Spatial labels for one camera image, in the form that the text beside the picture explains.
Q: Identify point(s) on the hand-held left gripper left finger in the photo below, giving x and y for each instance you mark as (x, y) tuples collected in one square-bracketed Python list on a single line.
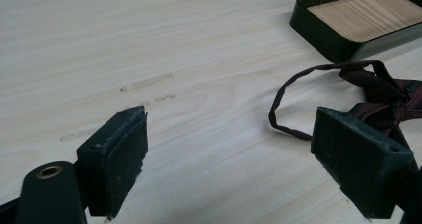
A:
[(112, 164)]

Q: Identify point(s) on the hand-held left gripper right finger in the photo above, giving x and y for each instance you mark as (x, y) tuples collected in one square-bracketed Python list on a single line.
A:
[(358, 164)]

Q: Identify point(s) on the black tray with wooden bottom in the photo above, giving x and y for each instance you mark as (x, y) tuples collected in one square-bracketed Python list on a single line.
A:
[(361, 18)]

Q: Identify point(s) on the dark maroon bow tie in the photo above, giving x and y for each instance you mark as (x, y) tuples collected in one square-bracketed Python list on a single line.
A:
[(384, 88)]

